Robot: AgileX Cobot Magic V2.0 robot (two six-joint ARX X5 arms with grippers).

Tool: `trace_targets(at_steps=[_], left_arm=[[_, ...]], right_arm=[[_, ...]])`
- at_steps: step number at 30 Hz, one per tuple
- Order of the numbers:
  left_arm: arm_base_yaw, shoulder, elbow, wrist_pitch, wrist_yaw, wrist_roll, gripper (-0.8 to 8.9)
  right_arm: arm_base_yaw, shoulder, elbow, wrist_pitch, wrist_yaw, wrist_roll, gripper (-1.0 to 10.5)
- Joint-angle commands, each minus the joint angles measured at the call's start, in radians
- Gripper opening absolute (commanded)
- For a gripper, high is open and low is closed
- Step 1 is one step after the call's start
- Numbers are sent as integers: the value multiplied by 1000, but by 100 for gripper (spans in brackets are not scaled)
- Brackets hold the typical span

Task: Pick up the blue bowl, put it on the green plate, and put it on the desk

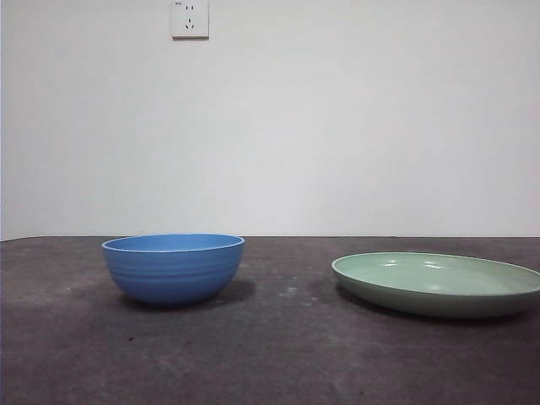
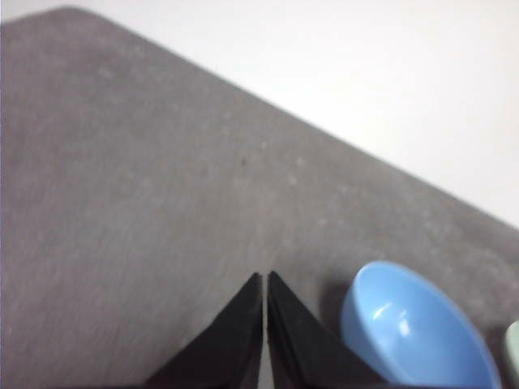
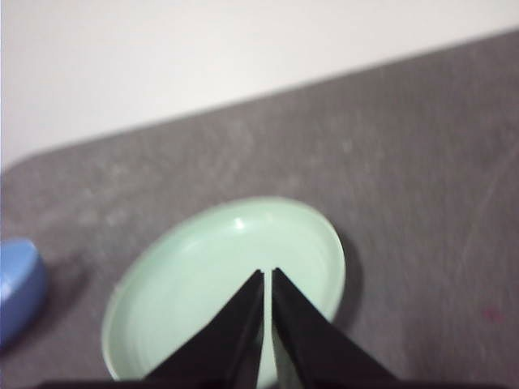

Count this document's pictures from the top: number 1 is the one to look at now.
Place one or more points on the blue ribbed bowl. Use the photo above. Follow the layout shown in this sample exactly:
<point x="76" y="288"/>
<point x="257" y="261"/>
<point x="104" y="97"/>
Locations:
<point x="173" y="274"/>

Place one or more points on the green round plate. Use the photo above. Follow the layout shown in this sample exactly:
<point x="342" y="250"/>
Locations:
<point x="430" y="295"/>

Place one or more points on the white wall socket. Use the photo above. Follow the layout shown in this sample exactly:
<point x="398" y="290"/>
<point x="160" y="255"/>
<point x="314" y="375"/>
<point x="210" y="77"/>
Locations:
<point x="190" y="21"/>

